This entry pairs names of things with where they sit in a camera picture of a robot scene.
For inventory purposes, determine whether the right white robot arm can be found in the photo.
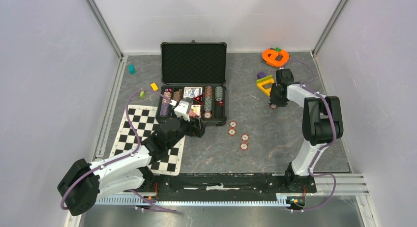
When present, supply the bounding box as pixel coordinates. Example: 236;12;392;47
269;69;344;192

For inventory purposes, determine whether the orange toy track piece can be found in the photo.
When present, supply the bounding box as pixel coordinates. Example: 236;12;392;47
262;48;290;67

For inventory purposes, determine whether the yellow toy block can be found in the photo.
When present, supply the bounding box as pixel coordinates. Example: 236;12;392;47
150;83;159;91

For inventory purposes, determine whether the black white chessboard mat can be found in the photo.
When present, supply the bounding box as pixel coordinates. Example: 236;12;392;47
110;105;185;176

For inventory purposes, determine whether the black poker carrying case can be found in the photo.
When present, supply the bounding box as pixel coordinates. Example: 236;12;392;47
160;41;228;126

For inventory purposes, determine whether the purple toy block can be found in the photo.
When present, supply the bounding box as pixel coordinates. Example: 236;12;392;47
257;71;266;80

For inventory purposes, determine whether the grey green chip roll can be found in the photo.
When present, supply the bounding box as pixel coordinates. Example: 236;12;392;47
214;86;223;102

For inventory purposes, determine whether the blue playing card deck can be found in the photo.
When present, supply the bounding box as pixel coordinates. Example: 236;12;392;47
183;87;203;98

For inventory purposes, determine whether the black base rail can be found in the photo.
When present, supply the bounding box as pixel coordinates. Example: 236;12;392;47
135;173;317;204

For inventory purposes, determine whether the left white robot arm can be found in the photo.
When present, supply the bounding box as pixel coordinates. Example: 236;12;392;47
57;98;206;216

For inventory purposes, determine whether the brown 100 chip roll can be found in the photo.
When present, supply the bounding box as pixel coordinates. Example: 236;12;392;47
173;91;182;102

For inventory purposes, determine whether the pink brown chip roll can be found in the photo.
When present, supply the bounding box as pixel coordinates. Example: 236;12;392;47
162;91;172;105

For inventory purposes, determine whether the teal toy block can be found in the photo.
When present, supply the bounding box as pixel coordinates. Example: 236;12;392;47
128;64;135;74

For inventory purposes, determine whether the brown poker chip roll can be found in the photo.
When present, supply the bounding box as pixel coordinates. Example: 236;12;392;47
205;86;213;100

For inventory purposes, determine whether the green blue chip roll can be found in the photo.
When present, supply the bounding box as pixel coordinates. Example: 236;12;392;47
204;97;212;112

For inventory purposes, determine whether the yellow triangle toy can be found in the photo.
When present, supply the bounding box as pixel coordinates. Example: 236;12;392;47
256;75;275;97

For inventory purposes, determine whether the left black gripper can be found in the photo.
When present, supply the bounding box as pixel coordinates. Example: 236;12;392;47
167;108;207;149

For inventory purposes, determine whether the purple poker chip roll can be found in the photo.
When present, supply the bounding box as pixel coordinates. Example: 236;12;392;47
159;104;171;117

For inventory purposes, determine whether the red playing card deck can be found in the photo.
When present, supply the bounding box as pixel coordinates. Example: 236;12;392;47
188;105;201;117

